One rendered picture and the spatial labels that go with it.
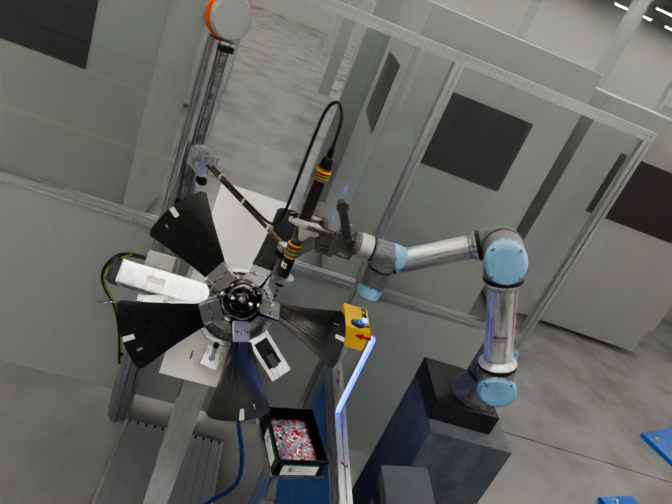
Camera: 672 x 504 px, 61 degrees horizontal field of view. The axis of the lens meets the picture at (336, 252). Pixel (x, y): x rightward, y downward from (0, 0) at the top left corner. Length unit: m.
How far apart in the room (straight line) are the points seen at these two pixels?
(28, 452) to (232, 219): 1.37
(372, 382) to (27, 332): 1.63
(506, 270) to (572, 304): 4.20
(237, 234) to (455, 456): 1.06
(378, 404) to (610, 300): 3.42
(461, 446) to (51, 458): 1.70
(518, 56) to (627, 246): 2.22
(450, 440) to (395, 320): 0.85
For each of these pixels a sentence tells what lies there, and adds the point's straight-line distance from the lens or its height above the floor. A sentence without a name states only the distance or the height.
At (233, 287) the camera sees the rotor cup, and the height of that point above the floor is 1.24.
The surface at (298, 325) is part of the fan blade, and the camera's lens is 1.78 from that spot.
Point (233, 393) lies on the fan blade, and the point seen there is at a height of 1.00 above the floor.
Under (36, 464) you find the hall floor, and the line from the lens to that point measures 2.79.
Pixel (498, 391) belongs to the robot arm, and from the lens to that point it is 1.83.
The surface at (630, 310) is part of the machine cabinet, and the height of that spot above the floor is 0.45.
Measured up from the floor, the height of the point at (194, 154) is 1.40.
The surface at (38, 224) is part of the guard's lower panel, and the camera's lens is 2.68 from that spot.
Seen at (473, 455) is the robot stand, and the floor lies 0.95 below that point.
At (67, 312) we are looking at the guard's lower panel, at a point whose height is 0.42.
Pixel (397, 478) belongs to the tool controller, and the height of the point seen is 1.24.
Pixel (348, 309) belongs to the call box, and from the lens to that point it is 2.19.
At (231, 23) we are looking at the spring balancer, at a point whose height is 1.86.
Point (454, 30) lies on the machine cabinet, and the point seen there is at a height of 2.09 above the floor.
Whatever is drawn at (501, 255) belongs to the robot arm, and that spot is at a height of 1.65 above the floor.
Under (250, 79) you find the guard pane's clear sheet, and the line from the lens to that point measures 2.27.
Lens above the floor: 2.14
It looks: 24 degrees down
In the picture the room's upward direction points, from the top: 23 degrees clockwise
